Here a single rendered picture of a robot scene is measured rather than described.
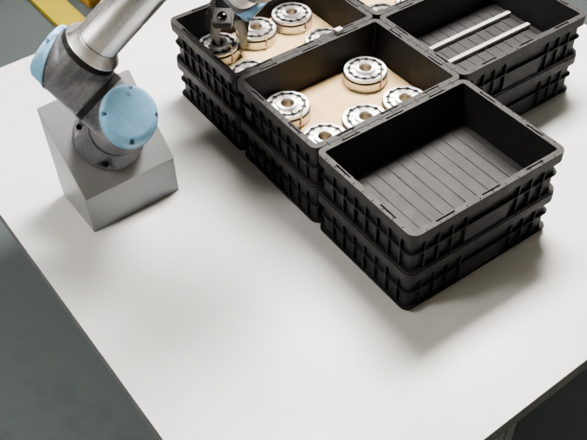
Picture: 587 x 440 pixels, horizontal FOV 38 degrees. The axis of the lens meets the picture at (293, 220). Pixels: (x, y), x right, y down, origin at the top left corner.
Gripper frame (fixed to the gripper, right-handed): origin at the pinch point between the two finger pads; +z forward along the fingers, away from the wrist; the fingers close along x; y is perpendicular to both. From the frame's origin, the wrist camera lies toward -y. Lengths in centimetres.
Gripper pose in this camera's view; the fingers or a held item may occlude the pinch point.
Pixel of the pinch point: (230, 46)
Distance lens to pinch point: 212.8
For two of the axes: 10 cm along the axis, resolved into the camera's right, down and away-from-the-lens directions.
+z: 0.3, 7.0, 7.2
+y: 0.4, -7.2, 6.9
